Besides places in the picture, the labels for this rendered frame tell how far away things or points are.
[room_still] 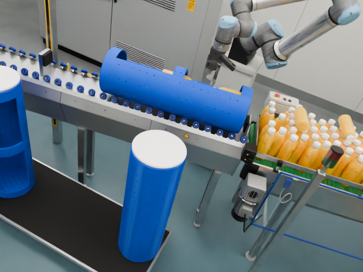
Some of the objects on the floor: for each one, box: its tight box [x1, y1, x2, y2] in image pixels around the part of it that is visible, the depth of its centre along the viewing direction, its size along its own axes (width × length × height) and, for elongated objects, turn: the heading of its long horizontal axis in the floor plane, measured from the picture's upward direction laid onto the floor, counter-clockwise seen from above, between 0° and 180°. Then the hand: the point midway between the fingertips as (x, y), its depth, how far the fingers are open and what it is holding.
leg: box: [86, 130, 95, 178], centre depth 249 cm, size 6×6×63 cm
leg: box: [193, 170, 221, 227], centre depth 233 cm, size 6×6×63 cm
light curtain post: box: [43, 0, 63, 144], centre depth 239 cm, size 6×6×170 cm
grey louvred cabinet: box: [37, 0, 224, 82], centre depth 375 cm, size 54×215×145 cm, turn 52°
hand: (214, 81), depth 183 cm, fingers open, 5 cm apart
